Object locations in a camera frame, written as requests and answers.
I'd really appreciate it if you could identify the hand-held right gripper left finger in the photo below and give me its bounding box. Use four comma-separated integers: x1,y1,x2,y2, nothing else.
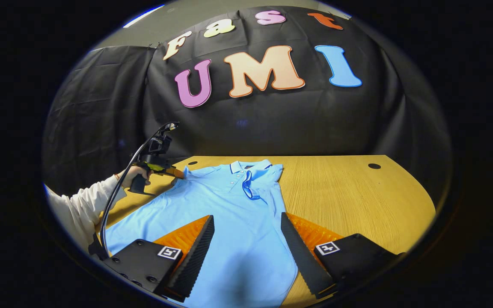
101,215,215,302

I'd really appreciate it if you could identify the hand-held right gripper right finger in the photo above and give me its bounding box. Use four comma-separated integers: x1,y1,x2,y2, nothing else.
281,212,405,299

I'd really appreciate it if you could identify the light blue polo T-shirt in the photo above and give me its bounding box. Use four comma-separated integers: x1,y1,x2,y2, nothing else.
104,159,299,308

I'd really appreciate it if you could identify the black backdrop cloth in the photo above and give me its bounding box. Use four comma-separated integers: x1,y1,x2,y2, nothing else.
42,5,451,201

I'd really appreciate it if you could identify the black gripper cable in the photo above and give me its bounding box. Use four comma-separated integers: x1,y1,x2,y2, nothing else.
99,123,175,257

